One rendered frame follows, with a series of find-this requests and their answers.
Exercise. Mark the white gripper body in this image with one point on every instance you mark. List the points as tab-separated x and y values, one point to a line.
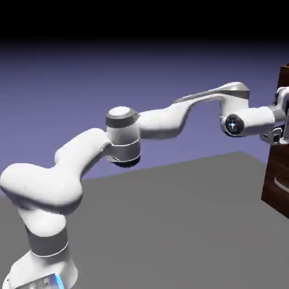
283	96

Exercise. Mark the dark wood cabinet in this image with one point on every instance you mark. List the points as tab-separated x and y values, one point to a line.
271	198

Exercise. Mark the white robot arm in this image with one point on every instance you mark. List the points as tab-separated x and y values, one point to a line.
40	187

